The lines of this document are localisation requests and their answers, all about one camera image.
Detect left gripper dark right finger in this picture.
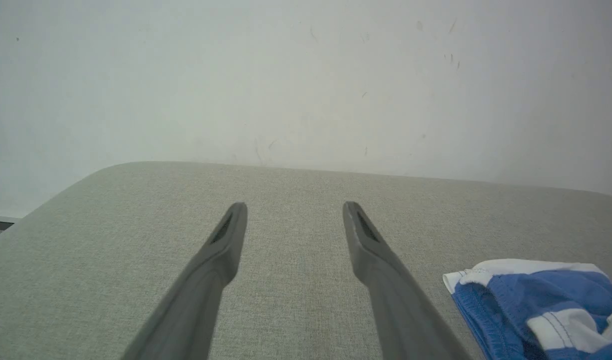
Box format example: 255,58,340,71
342,201,474,360

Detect grey fabric sofa cushion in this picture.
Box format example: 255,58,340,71
0,161,612,360

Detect blue and white shorts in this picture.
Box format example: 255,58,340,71
442,258,612,360

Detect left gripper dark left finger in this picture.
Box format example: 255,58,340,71
121,201,248,360

